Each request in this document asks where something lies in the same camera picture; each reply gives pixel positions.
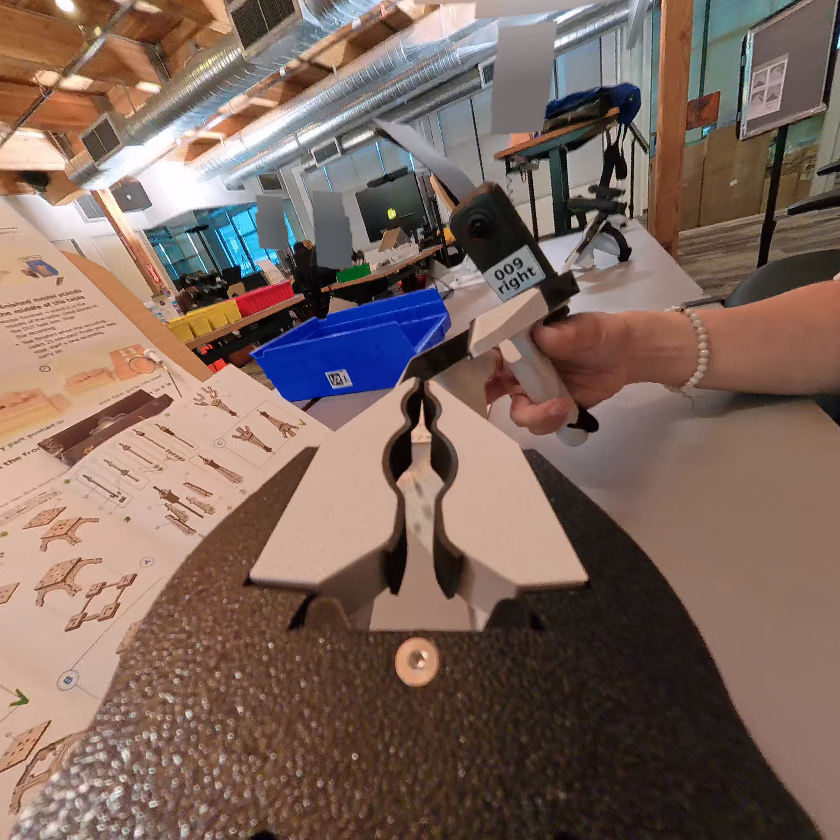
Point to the blue bag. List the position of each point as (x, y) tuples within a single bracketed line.
[(590, 102)]

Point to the person's right forearm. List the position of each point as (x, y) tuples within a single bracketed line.
[(768, 341)]

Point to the green plastic bin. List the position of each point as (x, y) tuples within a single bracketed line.
[(354, 273)]

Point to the grey notice board stand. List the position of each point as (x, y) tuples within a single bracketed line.
[(787, 65)]

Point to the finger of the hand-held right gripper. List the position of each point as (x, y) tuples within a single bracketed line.
[(505, 321)]

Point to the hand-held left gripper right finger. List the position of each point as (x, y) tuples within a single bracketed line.
[(505, 518)]

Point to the dark grey chair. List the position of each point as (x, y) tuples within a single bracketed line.
[(781, 279)]

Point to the black white device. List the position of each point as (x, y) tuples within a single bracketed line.
[(607, 246)]

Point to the yellow plastic bins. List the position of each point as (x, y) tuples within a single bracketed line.
[(203, 321)]

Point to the black monitor screen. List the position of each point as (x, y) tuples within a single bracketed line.
[(394, 203)]

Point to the brown cardboard backing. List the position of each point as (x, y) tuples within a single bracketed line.
[(131, 308)]

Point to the silver air duct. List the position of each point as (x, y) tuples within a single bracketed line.
[(197, 92), (394, 92)]

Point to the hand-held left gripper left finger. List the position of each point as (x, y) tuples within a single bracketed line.
[(328, 512)]

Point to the grey desk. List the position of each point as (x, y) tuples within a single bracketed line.
[(689, 525)]

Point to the dark brown board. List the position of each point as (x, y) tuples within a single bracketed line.
[(105, 430)]

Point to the blue plastic bin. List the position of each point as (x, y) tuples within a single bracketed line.
[(328, 361)]

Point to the red plastic bins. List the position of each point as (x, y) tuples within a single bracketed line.
[(266, 300)]

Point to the brown cardboard box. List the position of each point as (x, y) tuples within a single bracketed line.
[(722, 177)]

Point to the person's right hand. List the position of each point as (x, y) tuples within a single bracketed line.
[(604, 354)]

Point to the wooden standing desk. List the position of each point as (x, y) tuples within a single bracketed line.
[(558, 141)]

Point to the assembly diagram instruction sheet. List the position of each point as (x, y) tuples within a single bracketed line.
[(98, 623)]

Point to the photo instruction poster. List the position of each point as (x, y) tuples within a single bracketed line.
[(39, 341)]

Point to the wooden post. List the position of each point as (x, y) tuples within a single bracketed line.
[(670, 131), (128, 243)]

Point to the black wall speaker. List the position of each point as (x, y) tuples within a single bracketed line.
[(131, 195)]

